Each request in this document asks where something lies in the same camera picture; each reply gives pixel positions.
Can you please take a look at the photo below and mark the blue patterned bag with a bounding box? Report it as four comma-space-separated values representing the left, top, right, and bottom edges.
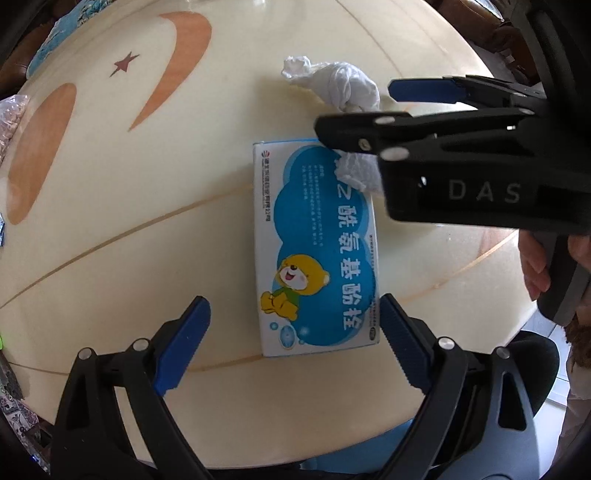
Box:
25, 0, 112, 77

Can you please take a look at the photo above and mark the blue white medicine box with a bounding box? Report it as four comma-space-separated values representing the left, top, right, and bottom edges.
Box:
253, 138, 382, 357

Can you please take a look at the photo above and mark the brown wooden chair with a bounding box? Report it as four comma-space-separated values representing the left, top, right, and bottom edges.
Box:
434, 0, 541, 88
0, 28, 51, 102

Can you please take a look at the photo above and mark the clear plastic bag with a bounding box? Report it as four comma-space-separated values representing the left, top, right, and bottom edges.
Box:
0, 93, 31, 167

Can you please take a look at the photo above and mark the patterned plastic packet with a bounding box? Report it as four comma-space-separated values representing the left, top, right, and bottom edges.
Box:
0, 351, 51, 472

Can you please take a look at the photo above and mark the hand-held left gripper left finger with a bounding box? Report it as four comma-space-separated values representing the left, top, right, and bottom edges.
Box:
48, 295, 213, 480

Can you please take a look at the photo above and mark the person's right hand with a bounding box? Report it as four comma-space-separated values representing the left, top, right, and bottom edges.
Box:
517, 228, 552, 301

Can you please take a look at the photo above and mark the person's pink garment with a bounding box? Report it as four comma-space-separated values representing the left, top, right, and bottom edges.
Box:
556, 318, 591, 462

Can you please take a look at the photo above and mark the white tissue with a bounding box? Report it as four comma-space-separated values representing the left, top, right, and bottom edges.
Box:
279, 55, 386, 195

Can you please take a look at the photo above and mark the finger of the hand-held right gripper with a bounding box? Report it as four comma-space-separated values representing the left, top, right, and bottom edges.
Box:
314, 108, 537, 161
388, 74, 549, 112

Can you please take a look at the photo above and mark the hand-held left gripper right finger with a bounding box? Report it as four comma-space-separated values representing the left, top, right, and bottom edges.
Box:
379, 293, 541, 480

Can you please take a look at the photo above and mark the cream round table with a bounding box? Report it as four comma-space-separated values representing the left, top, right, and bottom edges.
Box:
0, 0, 555, 467

